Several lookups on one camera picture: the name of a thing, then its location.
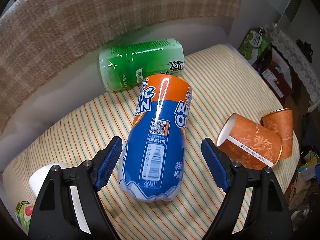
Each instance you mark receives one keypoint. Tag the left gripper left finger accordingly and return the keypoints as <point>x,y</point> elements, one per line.
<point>68,205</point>

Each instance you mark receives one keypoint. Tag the orange paper cup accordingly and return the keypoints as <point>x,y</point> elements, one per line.
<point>249,143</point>
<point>281,122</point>

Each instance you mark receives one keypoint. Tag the blue orange Arctic Ocean cup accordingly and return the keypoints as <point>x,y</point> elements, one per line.
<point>152,163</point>

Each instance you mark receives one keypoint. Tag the green tea bottle cup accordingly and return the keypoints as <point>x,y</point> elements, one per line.
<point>119,67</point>

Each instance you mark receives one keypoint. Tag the green red label jar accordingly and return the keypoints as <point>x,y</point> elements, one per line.
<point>23,212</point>

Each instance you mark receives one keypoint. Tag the striped yellow cushion mat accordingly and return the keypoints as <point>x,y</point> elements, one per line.
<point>197,154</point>

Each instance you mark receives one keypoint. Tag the white lace cloth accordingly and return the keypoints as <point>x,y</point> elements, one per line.
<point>296,59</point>

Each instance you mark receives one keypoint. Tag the green white paper bag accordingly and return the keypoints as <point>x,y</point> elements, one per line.
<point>254,44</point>

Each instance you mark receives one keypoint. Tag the plaid beige cloth cover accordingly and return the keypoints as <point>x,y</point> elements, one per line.
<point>39,38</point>

